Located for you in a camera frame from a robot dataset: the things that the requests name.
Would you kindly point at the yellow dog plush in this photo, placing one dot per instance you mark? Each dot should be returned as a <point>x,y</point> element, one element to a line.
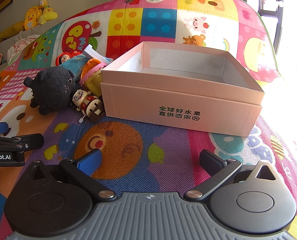
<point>47,13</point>

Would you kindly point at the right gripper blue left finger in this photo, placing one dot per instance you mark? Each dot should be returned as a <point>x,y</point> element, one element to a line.
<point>79,173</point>

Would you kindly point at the red hooded doll keychain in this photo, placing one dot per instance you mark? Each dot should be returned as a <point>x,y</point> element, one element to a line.
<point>65,57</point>

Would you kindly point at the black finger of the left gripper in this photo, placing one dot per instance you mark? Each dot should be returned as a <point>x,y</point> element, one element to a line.
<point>22,143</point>

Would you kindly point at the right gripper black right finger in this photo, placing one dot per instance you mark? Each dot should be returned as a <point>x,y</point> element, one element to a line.
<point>220,171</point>

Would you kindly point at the small wooden doll figure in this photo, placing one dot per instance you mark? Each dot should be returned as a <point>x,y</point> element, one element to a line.
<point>89,105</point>

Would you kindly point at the pink yellow cupcake toy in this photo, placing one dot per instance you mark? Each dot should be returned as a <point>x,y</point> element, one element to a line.
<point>91,76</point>

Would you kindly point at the black plush toy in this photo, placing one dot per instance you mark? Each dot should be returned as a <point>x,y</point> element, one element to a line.
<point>52,89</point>

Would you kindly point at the grey sofa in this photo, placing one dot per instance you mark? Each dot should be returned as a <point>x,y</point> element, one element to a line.
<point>40,29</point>

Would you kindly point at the white battery charger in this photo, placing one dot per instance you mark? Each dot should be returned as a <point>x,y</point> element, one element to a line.
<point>90,53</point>

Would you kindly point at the yellow long pillow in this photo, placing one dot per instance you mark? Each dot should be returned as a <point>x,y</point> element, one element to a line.
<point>11,31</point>

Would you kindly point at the white pink crumpled cloth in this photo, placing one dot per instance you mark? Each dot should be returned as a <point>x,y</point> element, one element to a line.
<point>20,46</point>

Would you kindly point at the yellow duck plush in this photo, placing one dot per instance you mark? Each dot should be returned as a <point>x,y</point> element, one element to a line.
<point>31,18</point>

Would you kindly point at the pink cardboard box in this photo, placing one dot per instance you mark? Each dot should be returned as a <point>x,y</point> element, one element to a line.
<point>182,86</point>

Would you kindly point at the blue wet wipes packet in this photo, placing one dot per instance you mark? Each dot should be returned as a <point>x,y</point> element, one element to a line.
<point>80,65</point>

